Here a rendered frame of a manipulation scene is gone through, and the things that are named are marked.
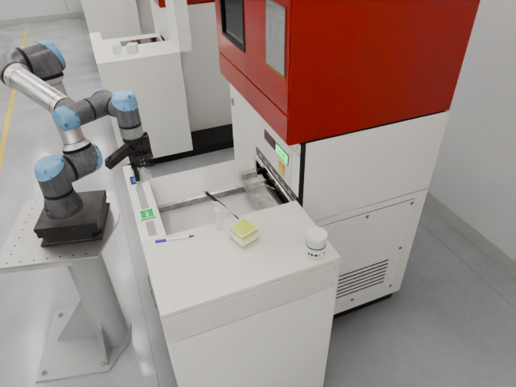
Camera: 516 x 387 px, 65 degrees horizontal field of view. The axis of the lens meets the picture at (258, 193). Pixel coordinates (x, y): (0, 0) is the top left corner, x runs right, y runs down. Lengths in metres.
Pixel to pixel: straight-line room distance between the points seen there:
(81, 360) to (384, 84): 1.99
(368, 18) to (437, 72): 0.42
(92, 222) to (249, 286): 0.75
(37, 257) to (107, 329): 0.67
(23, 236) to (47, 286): 0.99
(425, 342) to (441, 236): 0.92
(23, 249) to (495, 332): 2.39
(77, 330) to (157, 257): 1.14
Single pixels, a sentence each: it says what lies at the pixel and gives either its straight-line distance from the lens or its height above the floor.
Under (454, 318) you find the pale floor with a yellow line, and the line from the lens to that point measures 2.67.
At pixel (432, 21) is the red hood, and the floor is 1.60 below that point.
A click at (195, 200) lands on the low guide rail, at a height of 0.84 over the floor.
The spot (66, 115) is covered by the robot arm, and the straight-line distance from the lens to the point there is 1.40.
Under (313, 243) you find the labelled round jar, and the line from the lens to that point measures 1.36.
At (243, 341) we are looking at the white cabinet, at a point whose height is 0.69.
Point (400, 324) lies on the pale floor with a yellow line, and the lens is 2.54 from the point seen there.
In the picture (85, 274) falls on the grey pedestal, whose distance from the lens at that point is 2.06.
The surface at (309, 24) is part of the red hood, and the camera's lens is 1.36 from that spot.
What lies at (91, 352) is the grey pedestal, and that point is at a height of 0.01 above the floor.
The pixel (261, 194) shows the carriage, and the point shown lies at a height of 0.88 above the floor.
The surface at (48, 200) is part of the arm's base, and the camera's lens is 1.84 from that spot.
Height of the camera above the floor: 1.98
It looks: 37 degrees down
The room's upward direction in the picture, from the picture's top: 1 degrees counter-clockwise
